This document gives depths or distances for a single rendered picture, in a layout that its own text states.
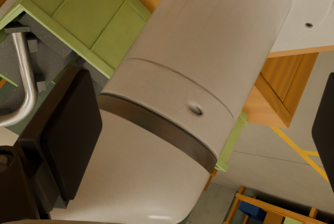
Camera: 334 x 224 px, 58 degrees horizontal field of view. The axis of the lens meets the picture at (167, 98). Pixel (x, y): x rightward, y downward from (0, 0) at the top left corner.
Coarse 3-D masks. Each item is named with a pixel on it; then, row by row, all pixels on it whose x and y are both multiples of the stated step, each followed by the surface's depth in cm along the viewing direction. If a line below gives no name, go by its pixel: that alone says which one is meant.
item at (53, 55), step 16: (32, 32) 69; (48, 32) 70; (0, 48) 72; (48, 48) 77; (64, 48) 73; (0, 64) 74; (16, 64) 75; (32, 64) 77; (48, 64) 78; (64, 64) 80; (16, 80) 77; (48, 80) 80; (16, 96) 79; (0, 112) 77
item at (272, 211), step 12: (240, 192) 581; (252, 204) 549; (264, 204) 522; (228, 216) 569; (252, 216) 582; (264, 216) 547; (276, 216) 507; (288, 216) 484; (300, 216) 465; (312, 216) 456
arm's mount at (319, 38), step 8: (328, 16) 31; (328, 24) 31; (320, 32) 33; (328, 32) 32; (304, 40) 35; (312, 40) 35; (320, 40) 34; (328, 40) 33; (272, 48) 40; (280, 48) 39; (288, 48) 38; (296, 48) 37
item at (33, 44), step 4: (28, 36) 71; (32, 36) 71; (28, 40) 69; (32, 40) 69; (36, 40) 69; (28, 44) 69; (32, 44) 69; (36, 44) 70; (32, 48) 70; (36, 48) 70; (32, 52) 70; (36, 76) 76; (40, 76) 76; (36, 80) 74; (40, 80) 74; (44, 80) 74; (40, 84) 74; (44, 84) 75; (40, 88) 75; (44, 88) 75
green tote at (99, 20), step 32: (32, 0) 50; (64, 0) 52; (96, 0) 56; (128, 0) 60; (0, 32) 82; (64, 32) 53; (96, 32) 57; (128, 32) 61; (96, 64) 57; (224, 160) 80
